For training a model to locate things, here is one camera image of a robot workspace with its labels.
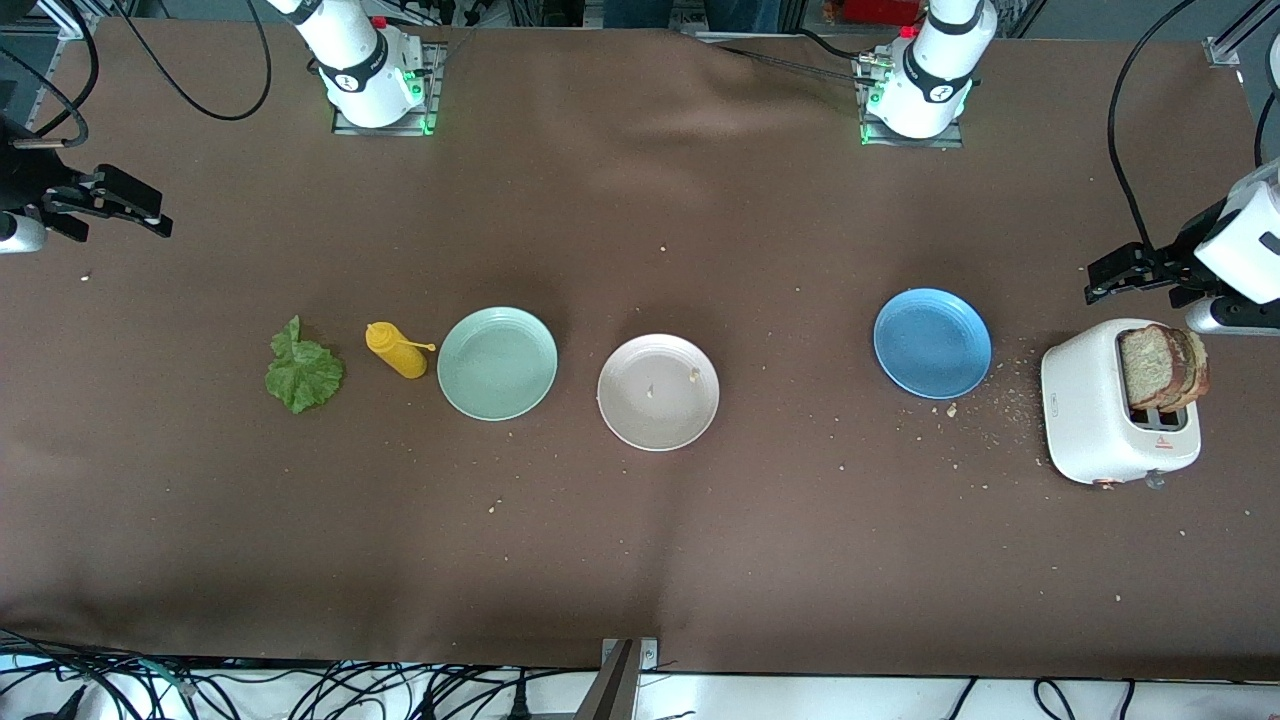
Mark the metal mounting bracket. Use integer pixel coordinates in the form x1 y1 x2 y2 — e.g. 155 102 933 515
600 637 661 673

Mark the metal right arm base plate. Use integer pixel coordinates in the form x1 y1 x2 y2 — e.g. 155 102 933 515
332 42 441 136

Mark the yellow mustard squeeze bottle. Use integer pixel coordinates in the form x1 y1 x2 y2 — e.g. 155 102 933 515
365 321 437 380

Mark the teal floor cable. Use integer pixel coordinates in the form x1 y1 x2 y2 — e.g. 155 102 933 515
125 655 201 701

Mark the white two-slot toaster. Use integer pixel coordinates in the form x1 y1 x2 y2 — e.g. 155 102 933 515
1040 318 1203 491

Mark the green lettuce leaf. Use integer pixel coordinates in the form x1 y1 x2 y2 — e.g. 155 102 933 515
264 315 346 415

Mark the beige plate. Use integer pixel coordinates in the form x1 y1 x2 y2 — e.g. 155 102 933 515
597 333 721 452

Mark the aluminium frame rail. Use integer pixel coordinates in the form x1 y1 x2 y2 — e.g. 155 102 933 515
1205 0 1280 69
20 0 101 131

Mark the blue plate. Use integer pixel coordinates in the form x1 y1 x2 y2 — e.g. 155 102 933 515
873 288 993 400

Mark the black cable on tablecloth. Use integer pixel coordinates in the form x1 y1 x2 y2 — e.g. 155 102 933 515
715 45 879 86

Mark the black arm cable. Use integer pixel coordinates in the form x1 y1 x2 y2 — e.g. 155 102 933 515
0 0 101 149
1105 0 1201 256
110 0 273 123
1255 92 1280 169

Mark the pale green plate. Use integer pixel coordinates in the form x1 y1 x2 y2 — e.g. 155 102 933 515
437 306 559 422

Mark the brown bread slice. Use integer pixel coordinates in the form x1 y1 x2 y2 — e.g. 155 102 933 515
1118 323 1191 411
1172 330 1211 413

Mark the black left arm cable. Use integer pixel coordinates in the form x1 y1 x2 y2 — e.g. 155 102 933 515
1255 92 1280 169
1105 0 1201 256

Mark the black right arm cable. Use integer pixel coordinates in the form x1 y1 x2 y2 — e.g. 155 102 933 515
0 0 101 149
110 0 273 123

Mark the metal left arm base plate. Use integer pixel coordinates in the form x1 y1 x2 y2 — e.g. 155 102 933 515
858 50 966 149

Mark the grey camera pole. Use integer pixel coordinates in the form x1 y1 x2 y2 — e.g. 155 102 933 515
573 640 641 720

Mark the red box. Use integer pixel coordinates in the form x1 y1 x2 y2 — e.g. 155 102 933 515
840 0 926 26

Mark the brown tablecloth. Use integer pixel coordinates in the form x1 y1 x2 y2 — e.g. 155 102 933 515
0 18 1280 683

